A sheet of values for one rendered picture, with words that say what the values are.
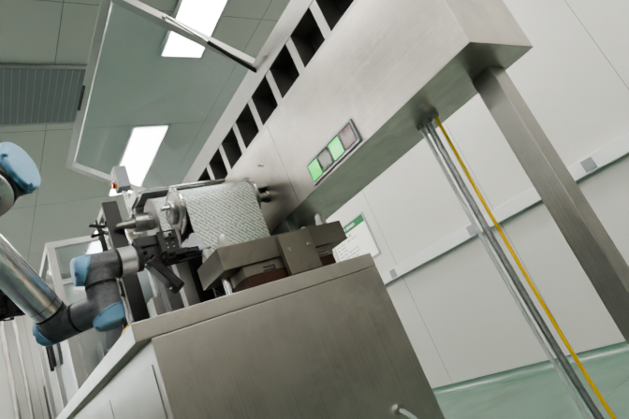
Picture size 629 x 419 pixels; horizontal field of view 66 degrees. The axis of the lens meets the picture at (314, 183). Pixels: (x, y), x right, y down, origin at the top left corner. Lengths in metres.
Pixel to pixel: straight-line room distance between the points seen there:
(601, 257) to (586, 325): 2.63
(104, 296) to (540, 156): 1.06
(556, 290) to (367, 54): 2.80
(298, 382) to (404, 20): 0.85
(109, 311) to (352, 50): 0.88
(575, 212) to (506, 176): 2.63
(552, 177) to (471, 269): 2.98
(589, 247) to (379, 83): 0.59
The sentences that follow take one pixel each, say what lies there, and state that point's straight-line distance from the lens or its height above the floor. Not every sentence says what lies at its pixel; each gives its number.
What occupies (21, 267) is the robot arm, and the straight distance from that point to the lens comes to 1.31.
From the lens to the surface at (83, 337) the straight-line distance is 2.38.
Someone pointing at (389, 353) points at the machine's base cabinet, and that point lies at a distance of 1.31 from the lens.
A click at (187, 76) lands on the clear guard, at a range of 1.86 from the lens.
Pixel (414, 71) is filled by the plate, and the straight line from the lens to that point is 1.15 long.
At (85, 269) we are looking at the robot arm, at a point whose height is 1.10.
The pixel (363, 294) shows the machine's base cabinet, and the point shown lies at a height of 0.80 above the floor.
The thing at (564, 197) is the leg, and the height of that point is 0.80.
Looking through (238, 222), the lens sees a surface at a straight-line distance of 1.52.
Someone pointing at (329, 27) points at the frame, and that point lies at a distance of 1.39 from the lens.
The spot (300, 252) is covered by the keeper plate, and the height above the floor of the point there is 0.96.
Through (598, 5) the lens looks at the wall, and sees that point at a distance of 3.51.
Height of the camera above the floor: 0.70
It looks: 18 degrees up
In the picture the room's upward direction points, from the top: 23 degrees counter-clockwise
